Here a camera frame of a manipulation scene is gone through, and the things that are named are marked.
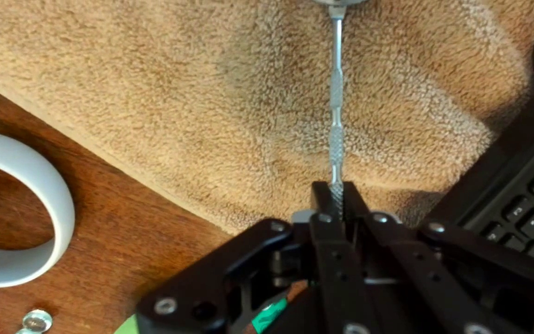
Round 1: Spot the black computer keyboard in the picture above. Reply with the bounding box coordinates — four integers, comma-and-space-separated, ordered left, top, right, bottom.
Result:
425, 97, 534, 259

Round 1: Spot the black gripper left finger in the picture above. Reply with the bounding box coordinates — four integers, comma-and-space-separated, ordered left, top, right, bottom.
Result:
136, 182, 371, 334

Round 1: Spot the metal spatula orange handle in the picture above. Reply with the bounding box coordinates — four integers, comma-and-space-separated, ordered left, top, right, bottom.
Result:
316, 0, 364, 220

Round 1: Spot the green toothpaste tube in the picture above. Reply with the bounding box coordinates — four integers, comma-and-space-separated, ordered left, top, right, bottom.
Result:
245, 281, 308, 334

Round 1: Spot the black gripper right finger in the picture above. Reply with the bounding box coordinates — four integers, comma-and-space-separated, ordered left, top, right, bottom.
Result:
347, 188, 534, 334

